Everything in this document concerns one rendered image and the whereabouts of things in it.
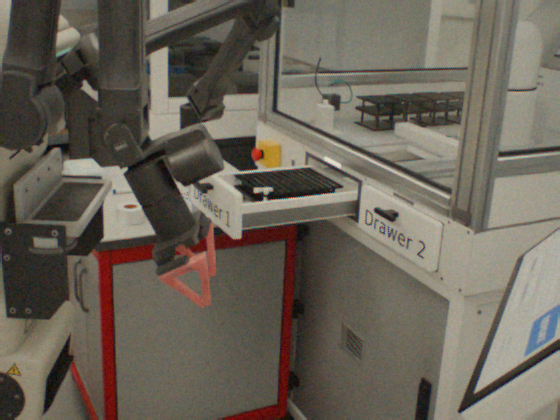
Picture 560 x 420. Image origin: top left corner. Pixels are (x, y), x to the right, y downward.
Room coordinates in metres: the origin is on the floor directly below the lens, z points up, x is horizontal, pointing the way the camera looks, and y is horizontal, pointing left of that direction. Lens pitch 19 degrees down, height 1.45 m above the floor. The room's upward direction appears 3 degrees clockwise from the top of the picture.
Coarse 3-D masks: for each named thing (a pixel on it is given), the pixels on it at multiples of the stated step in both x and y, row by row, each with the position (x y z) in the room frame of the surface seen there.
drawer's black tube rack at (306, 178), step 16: (256, 176) 1.80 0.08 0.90; (272, 176) 1.81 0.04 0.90; (288, 176) 1.82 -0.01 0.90; (304, 176) 1.82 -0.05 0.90; (320, 176) 1.83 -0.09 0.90; (240, 192) 1.77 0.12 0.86; (272, 192) 1.68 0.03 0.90; (288, 192) 1.68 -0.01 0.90; (304, 192) 1.70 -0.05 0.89; (320, 192) 1.78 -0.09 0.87
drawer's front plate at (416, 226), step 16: (368, 192) 1.66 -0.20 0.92; (368, 208) 1.65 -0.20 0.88; (384, 208) 1.59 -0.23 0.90; (400, 208) 1.54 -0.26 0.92; (400, 224) 1.54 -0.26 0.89; (416, 224) 1.49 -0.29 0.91; (432, 224) 1.44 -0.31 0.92; (384, 240) 1.58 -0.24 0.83; (400, 240) 1.53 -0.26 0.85; (416, 240) 1.48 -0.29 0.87; (432, 240) 1.44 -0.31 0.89; (416, 256) 1.48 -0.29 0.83; (432, 256) 1.43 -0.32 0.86
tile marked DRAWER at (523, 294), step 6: (528, 282) 0.99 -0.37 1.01; (534, 282) 0.96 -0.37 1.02; (522, 288) 0.98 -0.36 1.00; (528, 288) 0.96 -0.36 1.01; (534, 288) 0.93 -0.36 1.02; (516, 294) 0.98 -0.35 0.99; (522, 294) 0.95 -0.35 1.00; (528, 294) 0.93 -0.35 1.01; (516, 300) 0.95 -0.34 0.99; (522, 300) 0.92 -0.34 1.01; (528, 300) 0.90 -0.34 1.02; (510, 306) 0.94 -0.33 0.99; (516, 306) 0.92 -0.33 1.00; (510, 312) 0.91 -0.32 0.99
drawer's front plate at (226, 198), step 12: (204, 180) 1.73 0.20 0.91; (216, 180) 1.66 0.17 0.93; (192, 192) 1.80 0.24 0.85; (216, 192) 1.66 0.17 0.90; (228, 192) 1.59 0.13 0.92; (204, 204) 1.73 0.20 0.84; (216, 204) 1.66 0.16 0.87; (228, 204) 1.59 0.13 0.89; (240, 204) 1.56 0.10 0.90; (216, 216) 1.66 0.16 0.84; (228, 216) 1.59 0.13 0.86; (240, 216) 1.56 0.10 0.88; (228, 228) 1.59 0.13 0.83; (240, 228) 1.56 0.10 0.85
